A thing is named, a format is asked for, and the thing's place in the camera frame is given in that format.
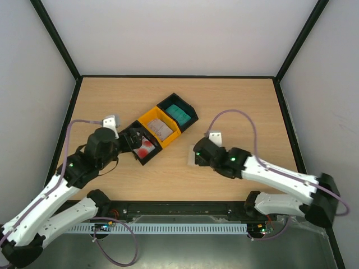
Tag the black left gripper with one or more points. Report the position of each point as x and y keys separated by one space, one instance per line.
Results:
x=136 y=142

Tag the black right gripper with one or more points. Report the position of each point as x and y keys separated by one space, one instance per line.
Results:
x=200 y=158

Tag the black bin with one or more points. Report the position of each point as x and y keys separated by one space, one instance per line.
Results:
x=150 y=137
x=175 y=99

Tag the beige card holder wallet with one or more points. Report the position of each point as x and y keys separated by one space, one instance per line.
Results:
x=191 y=156

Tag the yellow bin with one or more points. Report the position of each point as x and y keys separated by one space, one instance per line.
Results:
x=155 y=112

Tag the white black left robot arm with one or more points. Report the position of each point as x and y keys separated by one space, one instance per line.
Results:
x=25 y=236

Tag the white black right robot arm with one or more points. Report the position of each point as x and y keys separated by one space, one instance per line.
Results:
x=313 y=198

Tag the red white card stack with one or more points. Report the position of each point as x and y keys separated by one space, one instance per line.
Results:
x=145 y=149

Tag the white pink card stack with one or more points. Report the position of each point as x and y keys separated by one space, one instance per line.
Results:
x=161 y=130

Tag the green card stack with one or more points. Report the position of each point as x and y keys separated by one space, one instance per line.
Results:
x=178 y=114

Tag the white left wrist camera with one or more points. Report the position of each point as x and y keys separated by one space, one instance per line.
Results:
x=112 y=122

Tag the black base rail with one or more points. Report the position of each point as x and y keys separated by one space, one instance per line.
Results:
x=174 y=208

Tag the grey slotted cable duct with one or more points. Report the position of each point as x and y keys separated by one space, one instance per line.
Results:
x=150 y=228

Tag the black enclosure frame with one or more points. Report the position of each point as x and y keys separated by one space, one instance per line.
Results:
x=24 y=238

